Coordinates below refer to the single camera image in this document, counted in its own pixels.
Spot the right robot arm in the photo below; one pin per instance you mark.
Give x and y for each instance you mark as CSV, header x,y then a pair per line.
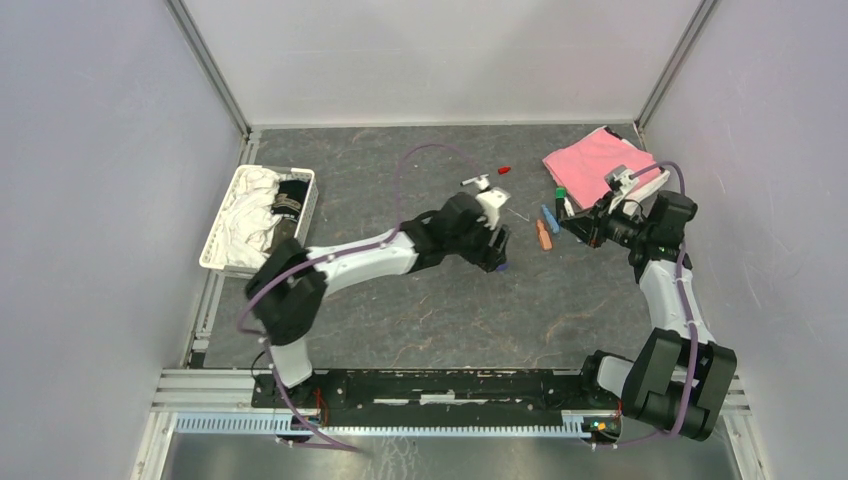
x,y
678,382

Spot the white cloth in basket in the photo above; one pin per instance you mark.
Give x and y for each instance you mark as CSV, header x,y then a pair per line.
x,y
243,228

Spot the orange pen cap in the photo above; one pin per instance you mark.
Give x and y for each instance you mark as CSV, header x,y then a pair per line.
x,y
543,236

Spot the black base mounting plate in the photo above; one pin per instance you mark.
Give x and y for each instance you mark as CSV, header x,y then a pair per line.
x,y
422,398

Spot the aluminium frame rail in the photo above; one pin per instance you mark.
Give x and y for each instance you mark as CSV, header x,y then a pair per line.
x,y
219,401

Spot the black cloth in basket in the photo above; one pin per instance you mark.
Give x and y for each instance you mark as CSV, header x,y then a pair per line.
x,y
287,206

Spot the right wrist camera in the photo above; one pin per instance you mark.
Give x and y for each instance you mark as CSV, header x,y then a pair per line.
x,y
621,182

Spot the green marker pen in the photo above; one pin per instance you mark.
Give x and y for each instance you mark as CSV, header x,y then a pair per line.
x,y
561,210

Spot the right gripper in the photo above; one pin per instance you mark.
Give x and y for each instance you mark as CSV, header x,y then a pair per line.
x,y
592,229

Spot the white purple marker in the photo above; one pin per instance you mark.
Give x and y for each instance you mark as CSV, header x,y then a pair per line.
x,y
568,208

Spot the pink folded cloth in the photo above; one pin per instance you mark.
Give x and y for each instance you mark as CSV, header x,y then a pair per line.
x,y
581,168

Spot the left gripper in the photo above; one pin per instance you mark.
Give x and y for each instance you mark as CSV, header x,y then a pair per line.
x,y
489,257

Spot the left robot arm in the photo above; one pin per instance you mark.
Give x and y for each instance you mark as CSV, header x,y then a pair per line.
x,y
286,293

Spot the white pen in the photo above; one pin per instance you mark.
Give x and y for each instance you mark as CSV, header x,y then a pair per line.
x,y
481,182

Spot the blue pen cap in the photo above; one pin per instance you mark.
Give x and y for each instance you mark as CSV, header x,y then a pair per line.
x,y
550,220

